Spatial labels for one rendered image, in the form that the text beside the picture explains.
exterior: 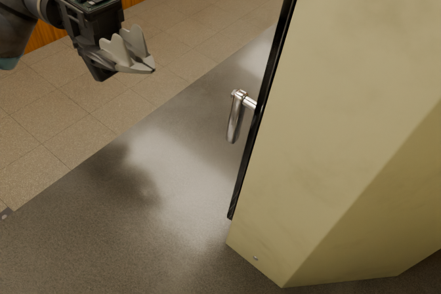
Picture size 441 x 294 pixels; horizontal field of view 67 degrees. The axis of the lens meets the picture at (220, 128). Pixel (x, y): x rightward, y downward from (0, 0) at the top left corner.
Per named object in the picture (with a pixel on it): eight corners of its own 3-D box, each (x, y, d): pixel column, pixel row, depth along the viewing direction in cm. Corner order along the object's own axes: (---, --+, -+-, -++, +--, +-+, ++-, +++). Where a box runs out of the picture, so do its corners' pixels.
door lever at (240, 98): (251, 163, 44) (262, 151, 46) (266, 113, 37) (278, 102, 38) (220, 141, 46) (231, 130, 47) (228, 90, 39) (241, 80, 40)
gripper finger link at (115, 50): (134, 54, 44) (88, 25, 47) (138, 87, 48) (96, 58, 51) (151, 44, 45) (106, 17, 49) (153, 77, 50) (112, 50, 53)
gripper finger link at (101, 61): (106, 67, 48) (68, 42, 51) (107, 76, 49) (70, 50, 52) (131, 54, 50) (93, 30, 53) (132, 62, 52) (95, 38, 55)
